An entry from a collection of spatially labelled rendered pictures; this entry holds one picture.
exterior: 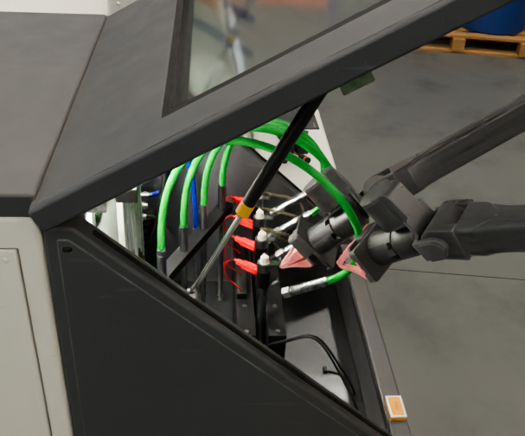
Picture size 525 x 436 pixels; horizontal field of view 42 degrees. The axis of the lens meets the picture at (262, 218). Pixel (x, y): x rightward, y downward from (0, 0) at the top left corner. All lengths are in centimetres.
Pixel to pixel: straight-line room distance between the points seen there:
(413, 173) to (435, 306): 192
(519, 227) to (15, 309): 67
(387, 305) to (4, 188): 235
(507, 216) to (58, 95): 68
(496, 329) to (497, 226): 217
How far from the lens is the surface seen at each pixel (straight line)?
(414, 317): 303
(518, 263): 352
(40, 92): 114
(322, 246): 128
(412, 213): 102
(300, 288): 125
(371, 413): 146
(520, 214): 94
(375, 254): 111
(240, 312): 146
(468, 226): 96
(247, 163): 158
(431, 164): 125
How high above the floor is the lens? 195
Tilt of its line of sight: 34 degrees down
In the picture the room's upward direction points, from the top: 3 degrees clockwise
